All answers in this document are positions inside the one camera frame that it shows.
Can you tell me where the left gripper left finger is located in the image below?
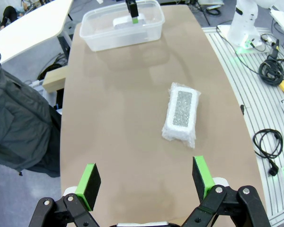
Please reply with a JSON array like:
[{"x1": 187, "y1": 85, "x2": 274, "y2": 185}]
[{"x1": 28, "y1": 163, "x2": 102, "y2": 227}]

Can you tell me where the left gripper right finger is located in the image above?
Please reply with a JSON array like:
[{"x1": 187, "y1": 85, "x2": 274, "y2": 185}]
[{"x1": 181, "y1": 156, "x2": 272, "y2": 227}]

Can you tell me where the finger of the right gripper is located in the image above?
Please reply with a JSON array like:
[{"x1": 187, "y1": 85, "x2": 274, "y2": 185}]
[{"x1": 125, "y1": 0, "x2": 140, "y2": 25}]

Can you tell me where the unwrapped white digital clock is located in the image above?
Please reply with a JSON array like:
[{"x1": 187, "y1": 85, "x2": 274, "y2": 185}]
[{"x1": 113, "y1": 13, "x2": 147, "y2": 29}]

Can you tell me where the bubble-wrapped clock grey display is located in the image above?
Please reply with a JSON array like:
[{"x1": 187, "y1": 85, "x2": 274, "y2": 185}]
[{"x1": 161, "y1": 81, "x2": 202, "y2": 149}]

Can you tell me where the clear plastic container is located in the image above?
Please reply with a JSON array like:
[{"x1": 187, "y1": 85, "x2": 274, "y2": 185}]
[{"x1": 79, "y1": 0, "x2": 166, "y2": 52}]

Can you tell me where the person's dark grey jacket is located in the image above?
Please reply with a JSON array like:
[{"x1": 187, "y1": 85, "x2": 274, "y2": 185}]
[{"x1": 0, "y1": 40, "x2": 62, "y2": 178}]

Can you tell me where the brown cardboard carton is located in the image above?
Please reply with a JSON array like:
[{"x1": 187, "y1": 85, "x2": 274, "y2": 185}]
[{"x1": 42, "y1": 66, "x2": 69, "y2": 93}]

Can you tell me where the white side table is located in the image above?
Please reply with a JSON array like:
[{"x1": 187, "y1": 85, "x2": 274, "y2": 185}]
[{"x1": 0, "y1": 0, "x2": 74, "y2": 66}]

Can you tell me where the white power strip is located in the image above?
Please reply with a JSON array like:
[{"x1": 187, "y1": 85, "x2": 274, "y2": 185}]
[{"x1": 28, "y1": 79, "x2": 44, "y2": 88}]

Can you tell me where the black cable with plug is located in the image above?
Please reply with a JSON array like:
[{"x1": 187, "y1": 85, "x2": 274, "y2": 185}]
[{"x1": 252, "y1": 129, "x2": 284, "y2": 177}]

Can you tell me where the black cable bundle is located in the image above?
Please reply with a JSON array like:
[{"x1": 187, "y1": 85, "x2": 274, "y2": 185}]
[{"x1": 36, "y1": 53, "x2": 69, "y2": 81}]

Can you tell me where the slotted aluminium base plate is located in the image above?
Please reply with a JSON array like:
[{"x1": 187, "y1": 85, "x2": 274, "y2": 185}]
[{"x1": 201, "y1": 26, "x2": 284, "y2": 227}]

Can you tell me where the coiled black cable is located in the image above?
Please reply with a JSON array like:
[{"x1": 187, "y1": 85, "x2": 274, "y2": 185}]
[{"x1": 259, "y1": 58, "x2": 284, "y2": 87}]

